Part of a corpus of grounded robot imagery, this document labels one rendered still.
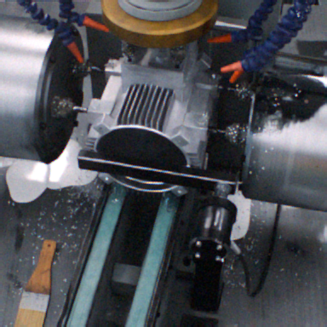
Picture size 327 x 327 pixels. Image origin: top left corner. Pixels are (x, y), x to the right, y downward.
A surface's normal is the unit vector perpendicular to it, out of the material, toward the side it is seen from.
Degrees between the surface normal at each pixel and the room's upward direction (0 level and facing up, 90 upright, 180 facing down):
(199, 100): 0
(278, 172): 77
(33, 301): 0
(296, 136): 47
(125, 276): 0
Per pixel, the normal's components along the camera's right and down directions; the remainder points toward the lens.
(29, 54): -0.06, -0.36
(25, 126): -0.20, 0.56
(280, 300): 0.00, -0.62
